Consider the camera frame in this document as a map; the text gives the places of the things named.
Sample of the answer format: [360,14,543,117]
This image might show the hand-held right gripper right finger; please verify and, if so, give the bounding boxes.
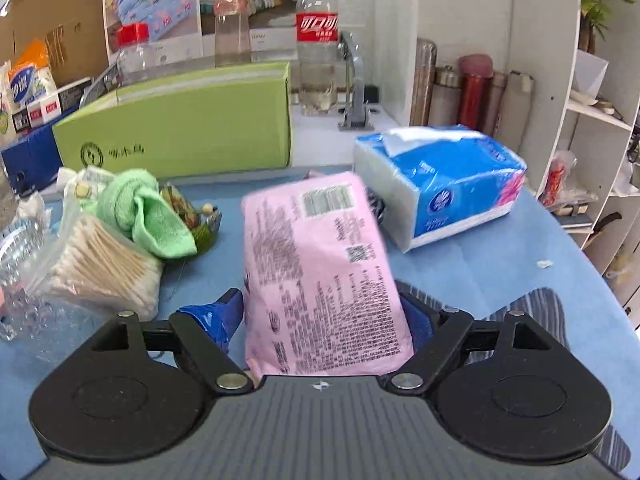
[379,291,552,394]

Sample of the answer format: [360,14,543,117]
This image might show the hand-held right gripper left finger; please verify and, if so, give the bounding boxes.
[92,287,253,394]

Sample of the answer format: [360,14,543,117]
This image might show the green brocade sachet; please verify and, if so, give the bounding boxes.
[161,183,223,256]

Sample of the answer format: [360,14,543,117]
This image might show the pink soft packet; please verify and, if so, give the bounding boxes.
[241,171,415,378]

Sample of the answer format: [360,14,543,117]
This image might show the green towel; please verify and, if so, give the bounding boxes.
[96,169,198,261]

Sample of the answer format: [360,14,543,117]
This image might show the green cardboard box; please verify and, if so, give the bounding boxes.
[52,61,292,181]

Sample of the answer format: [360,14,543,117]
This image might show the grey striped cushion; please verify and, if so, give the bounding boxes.
[470,286,638,476]

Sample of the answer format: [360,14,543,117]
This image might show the bag of cotton swabs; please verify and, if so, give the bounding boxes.
[49,200,163,322]

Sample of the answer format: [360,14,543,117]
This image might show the blue tissue pack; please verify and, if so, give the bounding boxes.
[352,126,528,253]

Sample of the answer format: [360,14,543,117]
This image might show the small white packet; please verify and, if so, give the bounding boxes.
[56,166,117,202]

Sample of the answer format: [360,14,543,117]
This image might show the clear glass cup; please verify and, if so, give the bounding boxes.
[0,217,108,363]

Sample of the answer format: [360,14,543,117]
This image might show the red packet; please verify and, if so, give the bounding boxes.
[541,151,578,207]

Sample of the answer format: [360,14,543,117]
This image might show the silver thermos flask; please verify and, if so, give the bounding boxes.
[429,65,462,128]

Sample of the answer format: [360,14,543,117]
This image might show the red thermos flask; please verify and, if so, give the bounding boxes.
[456,54,495,134]

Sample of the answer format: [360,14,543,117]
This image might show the blue electronic device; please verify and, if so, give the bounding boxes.
[0,122,64,194]

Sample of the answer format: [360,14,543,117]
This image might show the brown flask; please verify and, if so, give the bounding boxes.
[411,37,437,127]

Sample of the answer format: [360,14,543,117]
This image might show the grey metal stand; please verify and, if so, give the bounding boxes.
[336,31,377,132]

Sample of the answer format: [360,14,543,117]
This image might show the clear jar with red cap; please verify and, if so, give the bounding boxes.
[115,22,162,87]

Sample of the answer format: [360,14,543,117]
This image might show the white boxes with red labels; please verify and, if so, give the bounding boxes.
[12,77,93,133]

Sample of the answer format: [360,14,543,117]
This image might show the clear jar with pink lid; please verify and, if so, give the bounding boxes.
[213,0,252,67]

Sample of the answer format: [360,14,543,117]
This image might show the red label plastic bottle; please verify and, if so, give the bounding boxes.
[294,0,342,116]

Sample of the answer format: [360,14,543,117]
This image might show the white shelf unit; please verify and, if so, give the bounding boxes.
[492,0,640,313]

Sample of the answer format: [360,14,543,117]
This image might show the white and green packet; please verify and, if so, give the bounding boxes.
[0,60,17,147]

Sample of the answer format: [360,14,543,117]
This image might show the orange and blue packet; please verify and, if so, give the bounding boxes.
[10,41,57,107]

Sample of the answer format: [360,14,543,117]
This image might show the blue bedding poster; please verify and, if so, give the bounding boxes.
[102,0,204,59]

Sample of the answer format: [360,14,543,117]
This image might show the brown cardboard box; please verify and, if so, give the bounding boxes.
[0,0,113,88]

